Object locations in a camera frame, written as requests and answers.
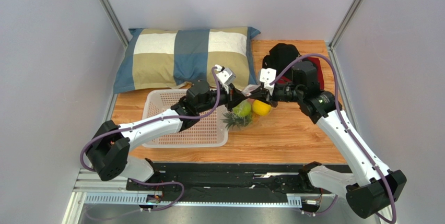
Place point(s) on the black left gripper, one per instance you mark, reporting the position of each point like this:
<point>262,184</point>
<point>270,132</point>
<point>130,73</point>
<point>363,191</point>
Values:
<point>234,97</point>

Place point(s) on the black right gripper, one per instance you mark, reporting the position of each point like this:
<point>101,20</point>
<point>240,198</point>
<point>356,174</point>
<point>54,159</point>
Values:
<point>269,93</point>

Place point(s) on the clear zip top bag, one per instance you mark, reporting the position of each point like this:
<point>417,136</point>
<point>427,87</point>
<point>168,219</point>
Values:
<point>246,91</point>

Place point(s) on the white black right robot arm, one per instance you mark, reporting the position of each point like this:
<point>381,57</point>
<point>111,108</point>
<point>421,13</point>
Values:
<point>371,186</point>

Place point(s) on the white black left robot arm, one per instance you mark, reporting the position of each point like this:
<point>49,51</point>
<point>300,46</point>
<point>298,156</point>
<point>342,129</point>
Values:
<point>107,154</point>

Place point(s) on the green fake apple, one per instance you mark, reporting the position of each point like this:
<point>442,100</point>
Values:
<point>243,109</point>

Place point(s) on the yellow fake orange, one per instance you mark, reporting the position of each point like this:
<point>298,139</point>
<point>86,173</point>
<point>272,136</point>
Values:
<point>260,108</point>

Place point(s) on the orange fake pineapple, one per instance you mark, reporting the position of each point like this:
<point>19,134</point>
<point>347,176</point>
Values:
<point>234,122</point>

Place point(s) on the folded dark red cloth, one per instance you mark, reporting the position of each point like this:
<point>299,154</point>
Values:
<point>318,74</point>

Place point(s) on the black baseball cap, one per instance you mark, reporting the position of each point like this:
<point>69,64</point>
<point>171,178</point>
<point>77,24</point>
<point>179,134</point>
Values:
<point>280,56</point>

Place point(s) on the white perforated plastic basket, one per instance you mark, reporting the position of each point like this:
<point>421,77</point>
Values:
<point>208,132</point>

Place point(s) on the checkered blue beige pillow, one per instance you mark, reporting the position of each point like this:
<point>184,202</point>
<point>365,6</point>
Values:
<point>156,58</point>

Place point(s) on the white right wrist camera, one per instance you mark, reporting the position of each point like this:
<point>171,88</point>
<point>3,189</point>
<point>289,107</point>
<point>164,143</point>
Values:
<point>266,78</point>

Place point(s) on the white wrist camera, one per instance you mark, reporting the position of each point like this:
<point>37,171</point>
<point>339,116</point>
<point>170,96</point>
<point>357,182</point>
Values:
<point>266,78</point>
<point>225,76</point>

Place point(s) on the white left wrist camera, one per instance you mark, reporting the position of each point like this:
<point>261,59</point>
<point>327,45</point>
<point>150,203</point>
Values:
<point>225,76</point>

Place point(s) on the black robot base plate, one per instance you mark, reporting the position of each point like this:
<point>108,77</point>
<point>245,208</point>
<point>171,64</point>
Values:
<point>227,182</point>

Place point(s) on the aluminium frame rail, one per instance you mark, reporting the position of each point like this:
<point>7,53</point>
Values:
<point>110,201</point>

